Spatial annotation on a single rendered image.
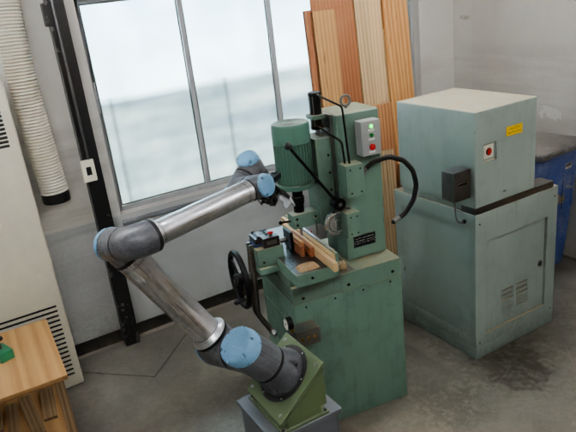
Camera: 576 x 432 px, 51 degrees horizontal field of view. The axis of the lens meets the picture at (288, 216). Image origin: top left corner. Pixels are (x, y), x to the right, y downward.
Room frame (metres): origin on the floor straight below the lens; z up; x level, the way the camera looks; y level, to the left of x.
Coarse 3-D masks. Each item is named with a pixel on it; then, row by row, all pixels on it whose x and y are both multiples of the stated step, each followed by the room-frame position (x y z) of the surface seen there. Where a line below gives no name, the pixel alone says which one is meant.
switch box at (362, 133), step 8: (360, 120) 2.71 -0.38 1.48; (368, 120) 2.69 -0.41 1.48; (376, 120) 2.70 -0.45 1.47; (360, 128) 2.67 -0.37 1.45; (368, 128) 2.68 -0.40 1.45; (376, 128) 2.69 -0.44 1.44; (360, 136) 2.68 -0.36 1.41; (368, 136) 2.68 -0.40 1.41; (376, 136) 2.69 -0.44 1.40; (360, 144) 2.68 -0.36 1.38; (368, 144) 2.68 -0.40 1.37; (376, 144) 2.69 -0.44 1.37; (360, 152) 2.69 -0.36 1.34; (368, 152) 2.68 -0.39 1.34; (376, 152) 2.69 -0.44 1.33
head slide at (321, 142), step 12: (312, 144) 2.72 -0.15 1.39; (324, 144) 2.71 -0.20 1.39; (312, 156) 2.74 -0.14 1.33; (324, 156) 2.71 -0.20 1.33; (324, 168) 2.71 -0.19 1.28; (324, 180) 2.71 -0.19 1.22; (312, 192) 2.78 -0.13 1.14; (324, 192) 2.70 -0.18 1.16; (312, 204) 2.79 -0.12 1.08; (324, 204) 2.70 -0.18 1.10; (324, 216) 2.70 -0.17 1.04
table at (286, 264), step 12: (276, 228) 2.99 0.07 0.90; (288, 252) 2.66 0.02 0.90; (276, 264) 2.61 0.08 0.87; (288, 264) 2.52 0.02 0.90; (324, 264) 2.48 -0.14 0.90; (288, 276) 2.49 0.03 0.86; (300, 276) 2.40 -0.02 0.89; (312, 276) 2.42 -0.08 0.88; (324, 276) 2.44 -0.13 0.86; (336, 276) 2.46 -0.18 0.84
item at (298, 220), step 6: (306, 210) 2.74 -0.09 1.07; (312, 210) 2.73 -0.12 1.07; (318, 210) 2.73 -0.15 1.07; (288, 216) 2.74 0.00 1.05; (294, 216) 2.69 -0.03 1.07; (300, 216) 2.70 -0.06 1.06; (306, 216) 2.71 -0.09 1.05; (312, 216) 2.72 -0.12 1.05; (318, 216) 2.73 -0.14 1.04; (294, 222) 2.68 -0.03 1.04; (300, 222) 2.70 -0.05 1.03; (306, 222) 2.71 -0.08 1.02; (312, 222) 2.72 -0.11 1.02; (318, 222) 2.73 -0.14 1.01; (294, 228) 2.68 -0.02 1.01; (300, 228) 2.72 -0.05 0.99
